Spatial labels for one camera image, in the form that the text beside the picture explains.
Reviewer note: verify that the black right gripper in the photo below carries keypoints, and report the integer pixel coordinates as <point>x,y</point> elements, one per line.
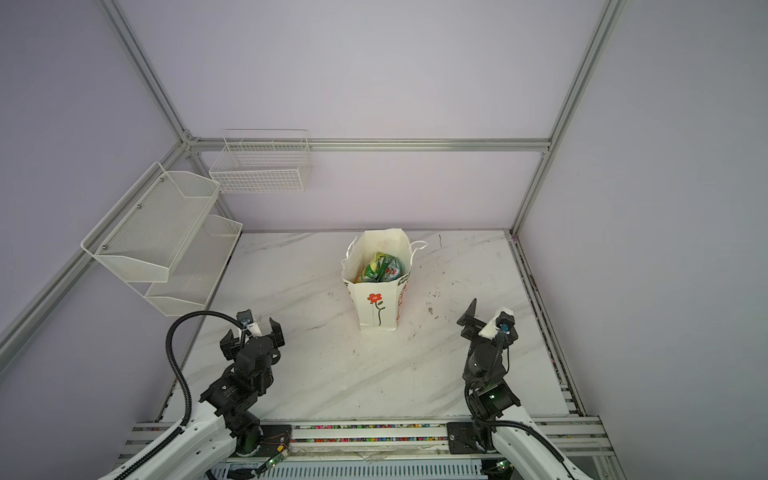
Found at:
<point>474,326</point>

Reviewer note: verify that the white floral paper bag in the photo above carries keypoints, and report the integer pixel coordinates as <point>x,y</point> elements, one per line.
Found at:
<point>378,305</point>

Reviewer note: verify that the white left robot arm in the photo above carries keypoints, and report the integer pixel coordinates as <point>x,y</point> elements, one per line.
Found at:
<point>208,434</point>

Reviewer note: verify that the aluminium cage frame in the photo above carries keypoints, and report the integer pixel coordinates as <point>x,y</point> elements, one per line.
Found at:
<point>19,336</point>

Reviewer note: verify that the green Fox's spring tea bag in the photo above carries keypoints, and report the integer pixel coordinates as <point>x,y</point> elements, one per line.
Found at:
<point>381,268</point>

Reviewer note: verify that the white wire wall basket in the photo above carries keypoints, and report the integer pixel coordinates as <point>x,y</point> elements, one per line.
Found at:
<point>263,161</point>

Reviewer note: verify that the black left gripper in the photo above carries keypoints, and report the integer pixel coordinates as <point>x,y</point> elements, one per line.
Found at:
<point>229,347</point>

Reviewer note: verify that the white mesh wall basket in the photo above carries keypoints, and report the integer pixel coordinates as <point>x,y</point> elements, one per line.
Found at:
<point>164,240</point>

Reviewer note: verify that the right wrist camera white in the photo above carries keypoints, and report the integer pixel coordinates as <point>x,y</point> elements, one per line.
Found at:
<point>504,322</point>

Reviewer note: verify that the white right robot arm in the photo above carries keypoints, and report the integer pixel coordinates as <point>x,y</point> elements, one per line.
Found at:
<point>498,424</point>

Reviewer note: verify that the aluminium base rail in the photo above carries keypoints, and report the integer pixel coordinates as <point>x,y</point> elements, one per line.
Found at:
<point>574,436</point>

